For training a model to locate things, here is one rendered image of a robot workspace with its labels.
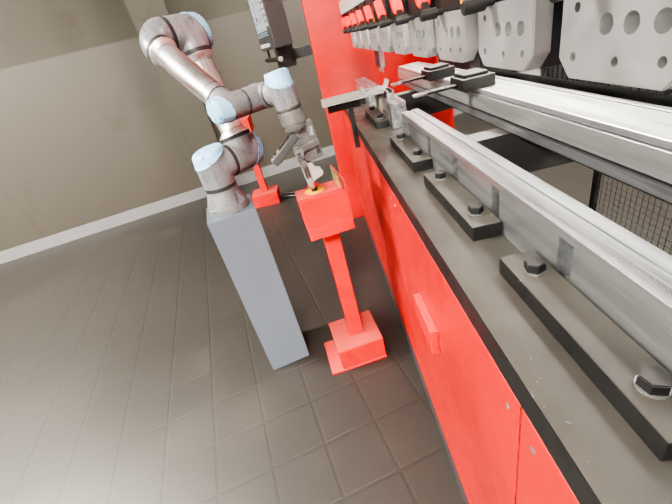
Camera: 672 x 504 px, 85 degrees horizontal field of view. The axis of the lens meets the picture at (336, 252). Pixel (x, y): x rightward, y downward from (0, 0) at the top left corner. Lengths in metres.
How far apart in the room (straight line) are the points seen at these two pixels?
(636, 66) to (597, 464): 0.34
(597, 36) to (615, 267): 0.23
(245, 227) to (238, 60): 3.03
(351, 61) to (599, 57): 2.21
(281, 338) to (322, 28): 1.82
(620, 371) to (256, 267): 1.22
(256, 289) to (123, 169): 3.11
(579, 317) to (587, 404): 0.10
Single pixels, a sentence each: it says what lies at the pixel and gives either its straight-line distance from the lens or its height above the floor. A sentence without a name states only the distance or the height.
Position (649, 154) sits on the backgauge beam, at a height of 0.96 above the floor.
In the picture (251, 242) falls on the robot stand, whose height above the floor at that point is 0.65.
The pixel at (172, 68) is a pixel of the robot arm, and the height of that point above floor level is 1.26.
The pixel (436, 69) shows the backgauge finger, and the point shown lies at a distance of 1.75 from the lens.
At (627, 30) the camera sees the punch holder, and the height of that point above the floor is 1.20.
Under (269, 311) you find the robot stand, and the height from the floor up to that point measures 0.32.
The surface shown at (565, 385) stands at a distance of 0.49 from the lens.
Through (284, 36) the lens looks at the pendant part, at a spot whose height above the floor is 1.29.
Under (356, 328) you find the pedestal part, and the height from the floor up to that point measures 0.15.
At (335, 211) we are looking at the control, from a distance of 1.23.
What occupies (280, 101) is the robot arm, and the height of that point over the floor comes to 1.11.
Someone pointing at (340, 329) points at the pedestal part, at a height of 0.12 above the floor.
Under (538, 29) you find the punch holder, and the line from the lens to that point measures 0.53.
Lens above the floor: 1.25
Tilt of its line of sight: 30 degrees down
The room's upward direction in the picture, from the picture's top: 15 degrees counter-clockwise
